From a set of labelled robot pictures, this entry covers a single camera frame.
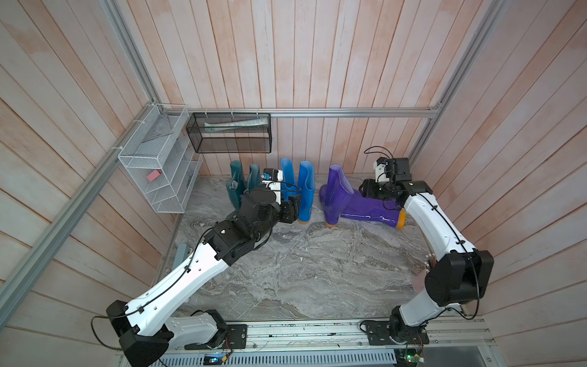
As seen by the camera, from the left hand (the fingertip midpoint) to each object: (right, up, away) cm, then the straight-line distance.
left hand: (292, 200), depth 66 cm
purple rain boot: (+17, +1, +20) cm, 27 cm away
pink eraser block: (-51, +9, +16) cm, 54 cm away
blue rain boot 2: (+5, +4, +15) cm, 16 cm away
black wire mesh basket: (-28, +30, +34) cm, 53 cm away
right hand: (+28, +5, +20) cm, 35 cm away
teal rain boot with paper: (-21, +6, +17) cm, 28 cm away
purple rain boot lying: (+32, -4, +8) cm, 33 cm away
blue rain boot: (-1, +5, +15) cm, 16 cm away
